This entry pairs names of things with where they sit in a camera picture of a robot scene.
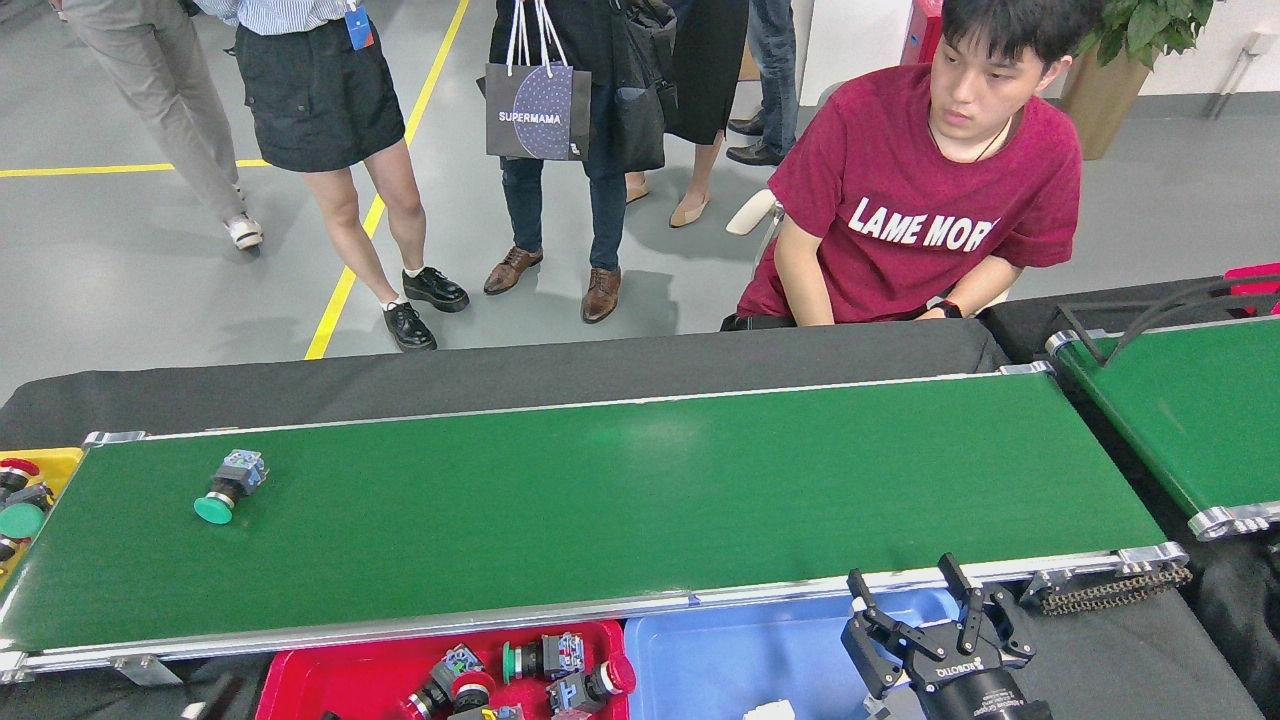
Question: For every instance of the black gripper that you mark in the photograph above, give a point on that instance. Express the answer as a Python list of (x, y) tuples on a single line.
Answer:
[(975, 695)]

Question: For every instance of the white switch block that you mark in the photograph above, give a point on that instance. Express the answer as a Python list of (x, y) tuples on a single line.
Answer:
[(770, 712)]

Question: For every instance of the green push button switch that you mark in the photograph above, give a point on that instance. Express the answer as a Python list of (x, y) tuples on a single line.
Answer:
[(560, 655), (20, 522), (213, 510)]

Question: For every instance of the yellow push button switch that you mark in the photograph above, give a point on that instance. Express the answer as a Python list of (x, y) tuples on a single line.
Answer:
[(500, 713)]

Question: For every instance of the seated person's left forearm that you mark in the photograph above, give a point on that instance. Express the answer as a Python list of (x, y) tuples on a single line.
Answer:
[(975, 288)]

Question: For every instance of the blue plastic tray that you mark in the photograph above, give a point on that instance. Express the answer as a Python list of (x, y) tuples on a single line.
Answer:
[(720, 660)]

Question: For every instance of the long green conveyor belt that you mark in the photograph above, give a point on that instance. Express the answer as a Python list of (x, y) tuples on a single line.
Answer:
[(650, 500)]

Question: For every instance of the green feeder conveyor belt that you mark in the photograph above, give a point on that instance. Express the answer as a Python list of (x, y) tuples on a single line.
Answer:
[(1190, 420)]

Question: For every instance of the red plastic tray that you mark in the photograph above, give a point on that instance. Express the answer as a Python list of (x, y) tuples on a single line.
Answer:
[(330, 680)]

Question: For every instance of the yellow plastic tray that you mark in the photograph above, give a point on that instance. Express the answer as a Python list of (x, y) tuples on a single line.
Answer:
[(65, 462)]

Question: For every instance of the black wristwatch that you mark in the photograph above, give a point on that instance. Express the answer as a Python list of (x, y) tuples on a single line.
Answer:
[(946, 309)]

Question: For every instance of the seated person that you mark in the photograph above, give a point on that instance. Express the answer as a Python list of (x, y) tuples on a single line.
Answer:
[(900, 180)]

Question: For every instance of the red bin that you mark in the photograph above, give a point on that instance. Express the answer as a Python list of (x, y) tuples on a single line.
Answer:
[(1255, 270)]

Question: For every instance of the potted plant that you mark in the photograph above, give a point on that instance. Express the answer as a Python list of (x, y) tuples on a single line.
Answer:
[(1100, 110)]

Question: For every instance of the standing person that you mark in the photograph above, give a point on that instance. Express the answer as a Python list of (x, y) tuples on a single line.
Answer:
[(705, 70), (320, 90), (520, 200), (170, 90), (775, 60)]

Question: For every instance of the red fire extinguisher cabinet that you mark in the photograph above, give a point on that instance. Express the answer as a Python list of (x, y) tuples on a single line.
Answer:
[(920, 35)]

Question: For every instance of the black tote bag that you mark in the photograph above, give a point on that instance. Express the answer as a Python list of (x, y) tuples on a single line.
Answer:
[(640, 110)]

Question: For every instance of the dark printed shopping bag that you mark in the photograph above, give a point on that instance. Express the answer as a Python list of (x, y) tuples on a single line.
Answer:
[(540, 115)]

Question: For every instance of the blue ID badge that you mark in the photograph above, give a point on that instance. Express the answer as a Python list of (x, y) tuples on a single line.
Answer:
[(358, 28)]

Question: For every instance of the black metal guide frame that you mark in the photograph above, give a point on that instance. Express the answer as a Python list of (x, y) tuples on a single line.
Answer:
[(1082, 337)]

